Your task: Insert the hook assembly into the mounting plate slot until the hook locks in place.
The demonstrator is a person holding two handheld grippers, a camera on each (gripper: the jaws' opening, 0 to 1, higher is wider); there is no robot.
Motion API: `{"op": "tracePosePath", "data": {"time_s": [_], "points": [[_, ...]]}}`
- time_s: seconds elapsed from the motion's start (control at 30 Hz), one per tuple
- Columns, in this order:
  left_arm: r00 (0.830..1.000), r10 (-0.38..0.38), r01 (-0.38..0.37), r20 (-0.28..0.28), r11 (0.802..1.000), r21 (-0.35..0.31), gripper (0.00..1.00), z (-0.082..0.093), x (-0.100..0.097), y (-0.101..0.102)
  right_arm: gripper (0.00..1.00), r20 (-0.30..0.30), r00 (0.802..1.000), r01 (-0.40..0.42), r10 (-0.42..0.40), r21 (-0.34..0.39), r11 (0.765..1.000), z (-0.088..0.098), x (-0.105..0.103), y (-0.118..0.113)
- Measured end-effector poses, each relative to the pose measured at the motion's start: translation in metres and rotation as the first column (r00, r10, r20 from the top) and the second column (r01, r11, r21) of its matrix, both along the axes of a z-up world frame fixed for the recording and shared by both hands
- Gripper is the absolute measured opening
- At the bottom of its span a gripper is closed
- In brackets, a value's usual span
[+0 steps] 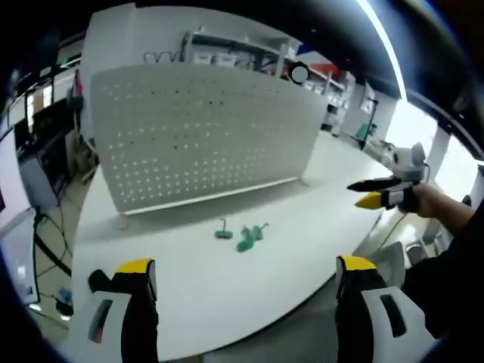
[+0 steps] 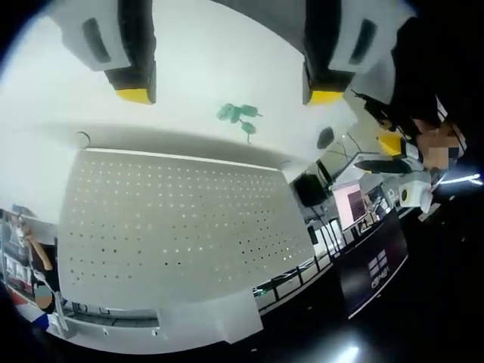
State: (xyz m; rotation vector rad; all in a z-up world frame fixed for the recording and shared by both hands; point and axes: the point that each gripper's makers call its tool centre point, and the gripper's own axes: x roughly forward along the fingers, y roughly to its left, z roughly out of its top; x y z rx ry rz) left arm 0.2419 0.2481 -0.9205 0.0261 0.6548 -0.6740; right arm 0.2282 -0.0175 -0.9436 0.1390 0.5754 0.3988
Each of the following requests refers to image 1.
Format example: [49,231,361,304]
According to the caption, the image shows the white chair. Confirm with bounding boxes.
[372,240,408,294]

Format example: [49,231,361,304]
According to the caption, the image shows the white perforated mounting plate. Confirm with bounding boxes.
[89,61,327,217]

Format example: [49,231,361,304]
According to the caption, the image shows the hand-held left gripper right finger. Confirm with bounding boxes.
[335,254,436,363]

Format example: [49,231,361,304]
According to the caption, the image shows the black floor cables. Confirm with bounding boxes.
[33,206,75,279]

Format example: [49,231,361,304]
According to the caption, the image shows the ceiling light strip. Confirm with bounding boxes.
[357,0,409,100]

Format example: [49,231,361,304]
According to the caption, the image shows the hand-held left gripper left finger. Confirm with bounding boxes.
[70,258,160,363]

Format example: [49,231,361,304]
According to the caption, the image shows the white storage shelving unit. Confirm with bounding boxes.
[181,26,356,137]

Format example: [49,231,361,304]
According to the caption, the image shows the person's right hand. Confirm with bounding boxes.
[406,182,461,220]

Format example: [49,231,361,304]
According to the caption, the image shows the white partition panel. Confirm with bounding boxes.
[79,2,303,167]

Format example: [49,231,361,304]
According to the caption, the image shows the computer monitor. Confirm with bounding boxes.
[0,124,33,231]

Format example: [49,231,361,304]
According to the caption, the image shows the green hook assembly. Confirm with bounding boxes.
[236,225,259,253]
[214,218,233,240]
[250,222,271,240]

